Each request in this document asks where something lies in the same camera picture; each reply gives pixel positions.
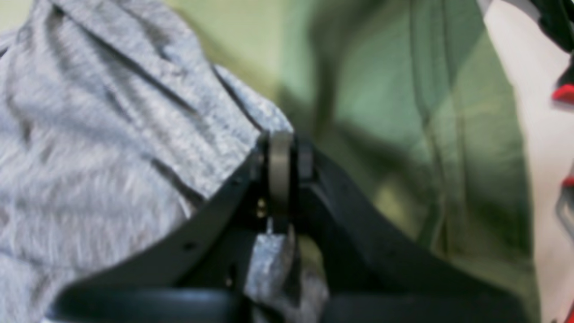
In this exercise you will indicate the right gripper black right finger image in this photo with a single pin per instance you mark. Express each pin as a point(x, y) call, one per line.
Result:
point(374, 273)

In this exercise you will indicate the tools at left edge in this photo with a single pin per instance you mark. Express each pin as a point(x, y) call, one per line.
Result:
point(554, 174)

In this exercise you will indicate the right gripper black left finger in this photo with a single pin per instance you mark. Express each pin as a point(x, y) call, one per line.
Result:
point(197, 273)

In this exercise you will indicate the green table cloth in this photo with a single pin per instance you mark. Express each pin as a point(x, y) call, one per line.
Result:
point(410, 98)

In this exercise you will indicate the grey heathered T-shirt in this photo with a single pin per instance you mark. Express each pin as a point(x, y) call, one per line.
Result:
point(115, 128)

